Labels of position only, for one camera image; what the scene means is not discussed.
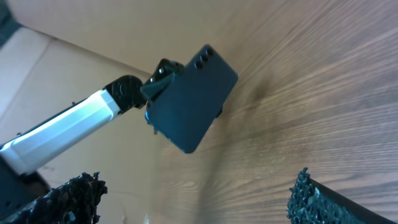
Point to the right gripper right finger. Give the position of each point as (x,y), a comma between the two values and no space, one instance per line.
(313,203)

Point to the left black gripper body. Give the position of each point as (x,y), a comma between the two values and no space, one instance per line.
(164,69)

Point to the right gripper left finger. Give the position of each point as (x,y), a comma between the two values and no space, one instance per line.
(74,202)

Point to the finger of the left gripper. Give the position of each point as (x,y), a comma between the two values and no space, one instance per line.
(156,85)

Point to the Samsung Galaxy smartphone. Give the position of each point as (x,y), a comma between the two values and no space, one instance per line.
(184,111)

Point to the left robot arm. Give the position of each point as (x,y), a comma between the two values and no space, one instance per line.
(28,151)

